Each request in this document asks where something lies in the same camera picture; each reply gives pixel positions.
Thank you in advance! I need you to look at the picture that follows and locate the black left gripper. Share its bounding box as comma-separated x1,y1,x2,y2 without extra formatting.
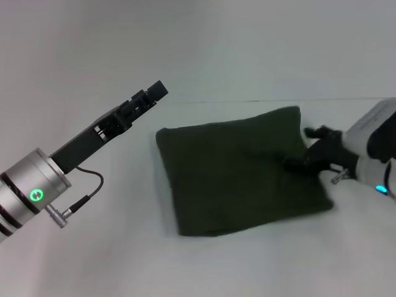
50,80,170,174

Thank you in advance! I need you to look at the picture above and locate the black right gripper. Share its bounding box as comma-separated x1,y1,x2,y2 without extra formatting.
283,124,361,174

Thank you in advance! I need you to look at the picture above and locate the dark green shirt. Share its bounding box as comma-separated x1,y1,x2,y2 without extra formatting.
155,105,335,238

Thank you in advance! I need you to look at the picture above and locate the right arm connector cable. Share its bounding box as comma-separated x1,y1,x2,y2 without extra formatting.
330,163,396,200

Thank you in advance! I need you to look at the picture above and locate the arm connector cable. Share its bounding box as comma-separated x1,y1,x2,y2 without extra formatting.
45,166,105,230
330,163,396,200

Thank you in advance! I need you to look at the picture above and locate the left arm connector cable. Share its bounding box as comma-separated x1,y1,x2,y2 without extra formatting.
45,166,105,230

